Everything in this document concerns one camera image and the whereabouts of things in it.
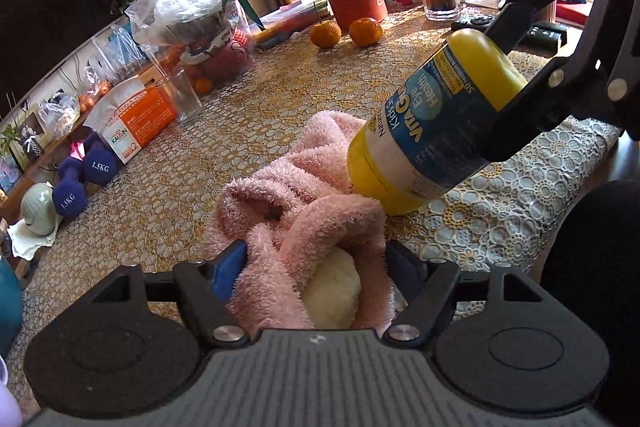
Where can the orange tangerine with stem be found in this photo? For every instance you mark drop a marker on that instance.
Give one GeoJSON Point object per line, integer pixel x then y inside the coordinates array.
{"type": "Point", "coordinates": [325, 34]}

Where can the black remote control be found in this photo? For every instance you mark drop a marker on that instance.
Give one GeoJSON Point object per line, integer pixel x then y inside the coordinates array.
{"type": "Point", "coordinates": [472, 23]}
{"type": "Point", "coordinates": [545, 36]}

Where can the cream fluffy ball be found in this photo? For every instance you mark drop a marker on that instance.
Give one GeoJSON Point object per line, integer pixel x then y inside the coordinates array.
{"type": "Point", "coordinates": [332, 292]}

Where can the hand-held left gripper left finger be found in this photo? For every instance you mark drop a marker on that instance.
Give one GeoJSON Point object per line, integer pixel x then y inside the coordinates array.
{"type": "Point", "coordinates": [227, 272]}

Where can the plastic bag of oranges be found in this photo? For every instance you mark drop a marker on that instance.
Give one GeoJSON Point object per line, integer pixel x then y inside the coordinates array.
{"type": "Point", "coordinates": [100, 82]}

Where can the blue dumbbell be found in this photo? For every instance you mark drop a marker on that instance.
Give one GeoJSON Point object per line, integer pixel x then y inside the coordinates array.
{"type": "Point", "coordinates": [100, 162]}
{"type": "Point", "coordinates": [70, 192]}

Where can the black flat television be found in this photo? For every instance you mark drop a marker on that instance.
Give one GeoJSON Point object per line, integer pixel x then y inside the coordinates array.
{"type": "Point", "coordinates": [45, 17]}

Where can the person's dark clothing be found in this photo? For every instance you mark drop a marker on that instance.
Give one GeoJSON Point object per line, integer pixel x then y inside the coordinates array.
{"type": "Point", "coordinates": [595, 297]}

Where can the pink fluffy towel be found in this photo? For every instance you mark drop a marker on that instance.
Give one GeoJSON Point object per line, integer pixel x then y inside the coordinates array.
{"type": "Point", "coordinates": [280, 207]}

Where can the yellow supplement bottle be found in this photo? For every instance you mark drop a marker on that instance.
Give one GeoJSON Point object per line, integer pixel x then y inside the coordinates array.
{"type": "Point", "coordinates": [430, 132]}

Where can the red fruit bag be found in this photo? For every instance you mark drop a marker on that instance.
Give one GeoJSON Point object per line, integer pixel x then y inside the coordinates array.
{"type": "Point", "coordinates": [220, 62]}

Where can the small plant in dark vase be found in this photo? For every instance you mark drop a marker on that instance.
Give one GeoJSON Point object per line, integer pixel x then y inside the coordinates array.
{"type": "Point", "coordinates": [7, 142]}

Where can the clear drinking glass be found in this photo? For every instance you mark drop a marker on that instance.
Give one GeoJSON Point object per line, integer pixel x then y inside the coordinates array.
{"type": "Point", "coordinates": [180, 97]}

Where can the orange white tissue box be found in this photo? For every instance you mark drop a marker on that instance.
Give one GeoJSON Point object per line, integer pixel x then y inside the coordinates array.
{"type": "Point", "coordinates": [135, 117]}

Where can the clear plastic bag over bowl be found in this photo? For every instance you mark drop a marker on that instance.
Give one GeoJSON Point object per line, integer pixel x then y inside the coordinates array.
{"type": "Point", "coordinates": [180, 14]}

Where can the white cloth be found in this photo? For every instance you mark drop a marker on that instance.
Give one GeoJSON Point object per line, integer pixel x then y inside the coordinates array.
{"type": "Point", "coordinates": [27, 244]}

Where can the picture frame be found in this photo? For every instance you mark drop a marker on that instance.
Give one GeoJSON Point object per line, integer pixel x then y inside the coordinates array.
{"type": "Point", "coordinates": [30, 139]}

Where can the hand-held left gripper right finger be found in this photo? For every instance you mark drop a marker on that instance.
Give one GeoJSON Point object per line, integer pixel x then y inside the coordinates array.
{"type": "Point", "coordinates": [406, 271]}

